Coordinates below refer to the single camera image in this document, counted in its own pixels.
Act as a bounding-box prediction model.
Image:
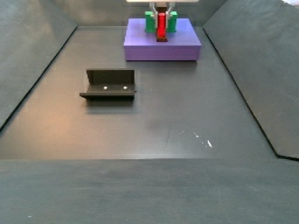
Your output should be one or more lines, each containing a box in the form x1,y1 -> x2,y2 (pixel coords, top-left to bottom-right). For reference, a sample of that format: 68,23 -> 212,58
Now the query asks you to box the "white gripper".
125,0 -> 200,29

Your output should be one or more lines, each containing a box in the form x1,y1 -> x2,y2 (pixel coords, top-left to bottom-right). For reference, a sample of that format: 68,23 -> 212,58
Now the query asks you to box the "red cylindrical peg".
156,12 -> 165,39

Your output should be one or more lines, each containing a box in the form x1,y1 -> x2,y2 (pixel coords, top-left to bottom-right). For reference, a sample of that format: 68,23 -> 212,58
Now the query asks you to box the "purple board base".
124,18 -> 201,61

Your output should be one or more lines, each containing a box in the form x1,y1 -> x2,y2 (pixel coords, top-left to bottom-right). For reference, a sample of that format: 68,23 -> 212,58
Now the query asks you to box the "brown upright block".
154,3 -> 166,42

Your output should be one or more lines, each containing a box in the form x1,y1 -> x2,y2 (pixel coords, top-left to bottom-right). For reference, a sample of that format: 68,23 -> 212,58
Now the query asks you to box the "green right block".
166,11 -> 177,33

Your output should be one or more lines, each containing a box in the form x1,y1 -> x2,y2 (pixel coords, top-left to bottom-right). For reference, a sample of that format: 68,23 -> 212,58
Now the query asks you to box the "green block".
144,11 -> 154,33
166,11 -> 177,33

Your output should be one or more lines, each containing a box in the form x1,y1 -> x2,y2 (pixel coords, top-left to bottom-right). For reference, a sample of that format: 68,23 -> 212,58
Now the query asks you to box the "green left block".
144,11 -> 154,33

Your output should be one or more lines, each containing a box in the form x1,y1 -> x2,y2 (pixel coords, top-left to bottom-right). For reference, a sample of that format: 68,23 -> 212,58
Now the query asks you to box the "black angle bracket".
78,69 -> 136,99

